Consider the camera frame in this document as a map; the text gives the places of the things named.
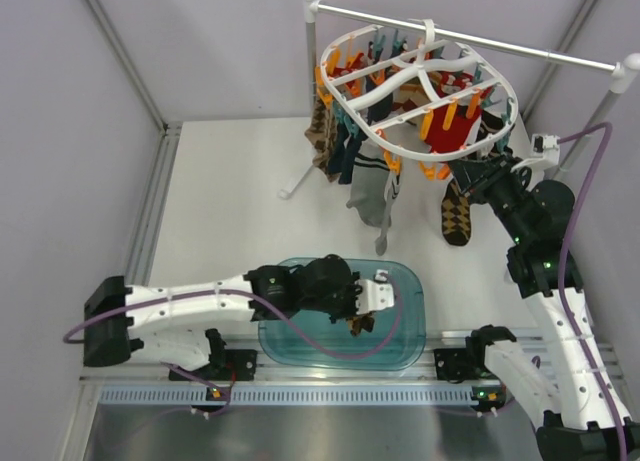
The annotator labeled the brown argyle sock back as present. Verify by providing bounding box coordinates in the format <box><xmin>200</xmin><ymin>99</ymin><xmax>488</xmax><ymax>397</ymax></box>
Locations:
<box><xmin>347</xmin><ymin>313</ymin><xmax>375</xmax><ymax>337</ymax></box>

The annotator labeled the brown patterned hanging sock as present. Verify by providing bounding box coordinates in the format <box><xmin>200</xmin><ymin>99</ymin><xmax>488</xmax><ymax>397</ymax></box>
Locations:
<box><xmin>304</xmin><ymin>98</ymin><xmax>338</xmax><ymax>182</ymax></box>

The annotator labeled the white oval clip hanger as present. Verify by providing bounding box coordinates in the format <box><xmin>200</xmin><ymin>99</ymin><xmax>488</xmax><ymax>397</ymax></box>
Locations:
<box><xmin>314</xmin><ymin>21</ymin><xmax>518</xmax><ymax>164</ymax></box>

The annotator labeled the white drying rack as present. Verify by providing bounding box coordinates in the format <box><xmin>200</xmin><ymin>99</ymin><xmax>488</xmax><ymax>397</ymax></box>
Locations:
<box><xmin>277</xmin><ymin>0</ymin><xmax>640</xmax><ymax>285</ymax></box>

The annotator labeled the red sock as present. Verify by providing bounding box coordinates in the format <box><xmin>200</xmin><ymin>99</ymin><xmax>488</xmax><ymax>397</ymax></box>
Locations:
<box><xmin>423</xmin><ymin>105</ymin><xmax>483</xmax><ymax>154</ymax></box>

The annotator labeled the perforated cable duct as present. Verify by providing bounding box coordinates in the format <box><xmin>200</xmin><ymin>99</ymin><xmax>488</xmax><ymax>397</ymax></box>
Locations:
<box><xmin>99</xmin><ymin>384</ymin><xmax>506</xmax><ymax>407</ymax></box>

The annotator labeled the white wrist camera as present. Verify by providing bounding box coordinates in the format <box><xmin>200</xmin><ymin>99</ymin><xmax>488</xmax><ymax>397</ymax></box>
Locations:
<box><xmin>356</xmin><ymin>270</ymin><xmax>395</xmax><ymax>315</ymax></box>
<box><xmin>528</xmin><ymin>134</ymin><xmax>561</xmax><ymax>171</ymax></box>

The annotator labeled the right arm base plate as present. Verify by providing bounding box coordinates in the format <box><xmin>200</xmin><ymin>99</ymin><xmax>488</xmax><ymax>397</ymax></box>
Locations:
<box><xmin>433</xmin><ymin>348</ymin><xmax>493</xmax><ymax>384</ymax></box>

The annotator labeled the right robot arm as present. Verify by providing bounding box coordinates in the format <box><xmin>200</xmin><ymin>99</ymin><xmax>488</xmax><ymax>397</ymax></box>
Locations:
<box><xmin>449</xmin><ymin>155</ymin><xmax>639</xmax><ymax>460</ymax></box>

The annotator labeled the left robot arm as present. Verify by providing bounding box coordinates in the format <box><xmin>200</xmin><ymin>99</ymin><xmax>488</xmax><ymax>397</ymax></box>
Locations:
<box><xmin>82</xmin><ymin>254</ymin><xmax>366</xmax><ymax>378</ymax></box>

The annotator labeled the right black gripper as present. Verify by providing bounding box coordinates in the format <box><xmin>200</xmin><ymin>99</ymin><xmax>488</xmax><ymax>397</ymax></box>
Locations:
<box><xmin>448</xmin><ymin>151</ymin><xmax>532</xmax><ymax>244</ymax></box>

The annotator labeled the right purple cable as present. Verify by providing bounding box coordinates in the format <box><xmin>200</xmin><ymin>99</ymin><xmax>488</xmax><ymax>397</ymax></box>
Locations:
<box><xmin>557</xmin><ymin>121</ymin><xmax>632</xmax><ymax>461</ymax></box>

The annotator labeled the teal plastic basin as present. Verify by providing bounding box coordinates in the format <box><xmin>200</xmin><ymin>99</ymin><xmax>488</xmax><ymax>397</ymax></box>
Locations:
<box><xmin>258</xmin><ymin>259</ymin><xmax>426</xmax><ymax>371</ymax></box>

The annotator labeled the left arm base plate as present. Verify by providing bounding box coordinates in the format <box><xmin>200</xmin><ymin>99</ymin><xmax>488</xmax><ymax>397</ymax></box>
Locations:
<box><xmin>191</xmin><ymin>349</ymin><xmax>257</xmax><ymax>382</ymax></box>

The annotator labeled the purple cable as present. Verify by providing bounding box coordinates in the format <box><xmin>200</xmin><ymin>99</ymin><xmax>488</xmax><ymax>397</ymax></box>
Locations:
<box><xmin>62</xmin><ymin>270</ymin><xmax>405</xmax><ymax>417</ymax></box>
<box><xmin>557</xmin><ymin>121</ymin><xmax>632</xmax><ymax>461</ymax></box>

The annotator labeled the brown argyle sock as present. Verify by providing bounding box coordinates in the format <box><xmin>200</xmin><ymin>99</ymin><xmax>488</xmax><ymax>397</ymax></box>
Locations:
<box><xmin>441</xmin><ymin>180</ymin><xmax>472</xmax><ymax>247</ymax></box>
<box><xmin>347</xmin><ymin>313</ymin><xmax>375</xmax><ymax>337</ymax></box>

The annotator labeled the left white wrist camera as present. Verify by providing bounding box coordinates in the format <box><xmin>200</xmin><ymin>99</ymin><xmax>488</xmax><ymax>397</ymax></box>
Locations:
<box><xmin>356</xmin><ymin>270</ymin><xmax>395</xmax><ymax>315</ymax></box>

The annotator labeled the brown argyle sock front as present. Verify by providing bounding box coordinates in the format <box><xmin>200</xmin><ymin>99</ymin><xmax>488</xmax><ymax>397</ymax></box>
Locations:
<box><xmin>441</xmin><ymin>180</ymin><xmax>472</xmax><ymax>247</ymax></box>

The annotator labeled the grey striped sock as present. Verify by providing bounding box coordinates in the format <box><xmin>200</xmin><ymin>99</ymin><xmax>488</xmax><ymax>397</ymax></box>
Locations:
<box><xmin>347</xmin><ymin>144</ymin><xmax>390</xmax><ymax>227</ymax></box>
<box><xmin>375</xmin><ymin>172</ymin><xmax>402</xmax><ymax>256</ymax></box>

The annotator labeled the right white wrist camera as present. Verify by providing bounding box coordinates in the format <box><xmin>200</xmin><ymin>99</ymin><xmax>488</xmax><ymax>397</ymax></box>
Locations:
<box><xmin>528</xmin><ymin>134</ymin><xmax>561</xmax><ymax>171</ymax></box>

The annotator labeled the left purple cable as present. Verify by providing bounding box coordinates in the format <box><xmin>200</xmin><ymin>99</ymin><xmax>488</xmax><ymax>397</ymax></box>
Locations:
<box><xmin>62</xmin><ymin>270</ymin><xmax>405</xmax><ymax>417</ymax></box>

